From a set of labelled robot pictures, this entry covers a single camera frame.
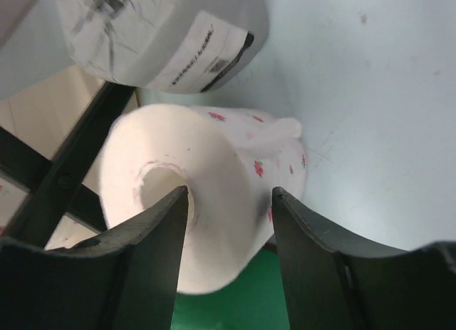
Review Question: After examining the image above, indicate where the beige three-tier shelf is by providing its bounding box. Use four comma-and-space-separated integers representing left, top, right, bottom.
1, 66, 138, 248

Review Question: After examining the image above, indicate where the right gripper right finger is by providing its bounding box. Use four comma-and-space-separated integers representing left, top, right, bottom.
271, 187, 455, 329

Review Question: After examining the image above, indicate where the green wrapped paper roll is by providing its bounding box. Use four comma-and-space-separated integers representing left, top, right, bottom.
171, 249, 289, 330

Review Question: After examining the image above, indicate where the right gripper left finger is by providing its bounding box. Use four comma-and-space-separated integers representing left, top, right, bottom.
1, 186, 188, 329

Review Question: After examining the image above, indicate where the white flowered paper roll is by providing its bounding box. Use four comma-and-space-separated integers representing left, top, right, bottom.
99, 104, 306, 294

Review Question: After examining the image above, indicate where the grey wrapped paper roll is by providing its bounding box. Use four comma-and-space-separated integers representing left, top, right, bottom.
56, 0, 269, 94

